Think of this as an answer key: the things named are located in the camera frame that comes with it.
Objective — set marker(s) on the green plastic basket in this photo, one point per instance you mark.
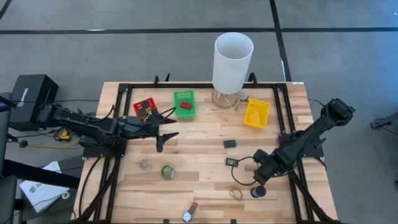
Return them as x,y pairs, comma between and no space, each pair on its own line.
183,112

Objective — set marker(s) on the red plastic basket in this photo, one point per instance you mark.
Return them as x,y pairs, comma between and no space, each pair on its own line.
136,106

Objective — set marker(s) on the black cylinder roll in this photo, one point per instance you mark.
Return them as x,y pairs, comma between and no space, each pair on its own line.
258,191

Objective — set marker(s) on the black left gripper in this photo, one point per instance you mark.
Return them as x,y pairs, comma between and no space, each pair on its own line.
146,127

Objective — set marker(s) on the black table clamp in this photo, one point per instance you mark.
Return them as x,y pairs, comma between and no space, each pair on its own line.
167,77
252,77
156,80

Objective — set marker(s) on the small black digital display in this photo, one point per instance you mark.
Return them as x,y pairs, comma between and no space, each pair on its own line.
232,162

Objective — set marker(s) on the black aluminium table frame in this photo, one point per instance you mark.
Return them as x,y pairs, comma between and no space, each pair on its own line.
202,85

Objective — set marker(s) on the black stand foot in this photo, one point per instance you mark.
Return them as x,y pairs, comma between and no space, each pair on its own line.
381,124

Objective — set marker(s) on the yellow plastic basket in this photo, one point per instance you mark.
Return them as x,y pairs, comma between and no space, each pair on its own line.
256,113

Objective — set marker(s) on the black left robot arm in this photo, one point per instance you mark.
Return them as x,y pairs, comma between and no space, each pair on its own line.
93,127

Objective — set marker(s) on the black metal bar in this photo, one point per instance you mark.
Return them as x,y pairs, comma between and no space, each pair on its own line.
31,174

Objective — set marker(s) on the red eraser block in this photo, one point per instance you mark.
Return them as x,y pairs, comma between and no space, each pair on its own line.
186,105

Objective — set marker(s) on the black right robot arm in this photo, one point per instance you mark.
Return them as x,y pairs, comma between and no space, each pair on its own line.
311,133

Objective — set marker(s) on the black round disc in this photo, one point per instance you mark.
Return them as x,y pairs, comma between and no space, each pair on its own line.
145,104
142,112

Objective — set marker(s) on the black cardboard box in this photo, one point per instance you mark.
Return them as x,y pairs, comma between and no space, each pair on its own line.
34,93

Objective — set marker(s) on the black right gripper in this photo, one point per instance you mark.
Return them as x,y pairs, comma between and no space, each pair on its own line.
269,163

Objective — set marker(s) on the white paper sheets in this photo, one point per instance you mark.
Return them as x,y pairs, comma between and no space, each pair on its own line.
43,193

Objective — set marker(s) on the small black rectangular box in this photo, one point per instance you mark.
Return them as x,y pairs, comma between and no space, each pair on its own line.
229,143

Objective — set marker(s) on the black round plug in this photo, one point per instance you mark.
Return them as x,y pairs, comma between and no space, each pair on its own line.
23,143

